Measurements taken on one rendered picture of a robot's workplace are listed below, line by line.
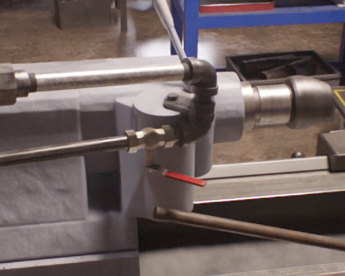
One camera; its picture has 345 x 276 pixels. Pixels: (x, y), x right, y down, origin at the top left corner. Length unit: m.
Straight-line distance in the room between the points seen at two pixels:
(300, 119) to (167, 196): 0.25
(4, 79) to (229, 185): 0.68
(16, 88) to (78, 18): 4.02
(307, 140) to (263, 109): 2.18
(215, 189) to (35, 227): 0.44
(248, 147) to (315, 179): 1.74
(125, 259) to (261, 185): 0.43
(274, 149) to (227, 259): 1.83
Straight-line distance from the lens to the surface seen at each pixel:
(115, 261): 0.87
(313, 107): 0.93
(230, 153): 2.92
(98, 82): 0.67
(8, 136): 0.84
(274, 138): 3.08
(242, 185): 1.20
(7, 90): 0.63
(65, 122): 0.83
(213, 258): 1.19
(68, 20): 4.64
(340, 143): 1.31
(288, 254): 1.22
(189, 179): 0.74
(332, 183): 1.24
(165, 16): 0.83
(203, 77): 0.73
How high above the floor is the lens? 1.51
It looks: 30 degrees down
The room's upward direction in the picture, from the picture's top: straight up
